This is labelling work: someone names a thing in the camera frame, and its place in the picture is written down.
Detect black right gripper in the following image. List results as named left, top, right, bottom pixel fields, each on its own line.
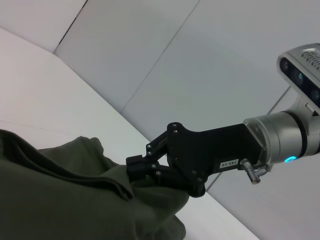
left=125, top=121, right=266, bottom=199

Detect dark green t-shirt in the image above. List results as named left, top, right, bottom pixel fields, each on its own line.
left=0, top=128, right=191, bottom=240

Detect small silver connector plug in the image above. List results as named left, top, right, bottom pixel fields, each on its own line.
left=239, top=158, right=271, bottom=186

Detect thin black cable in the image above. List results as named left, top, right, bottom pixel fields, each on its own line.
left=251, top=161, right=271, bottom=171

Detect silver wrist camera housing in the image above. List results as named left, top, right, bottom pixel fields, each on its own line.
left=276, top=42, right=320, bottom=112

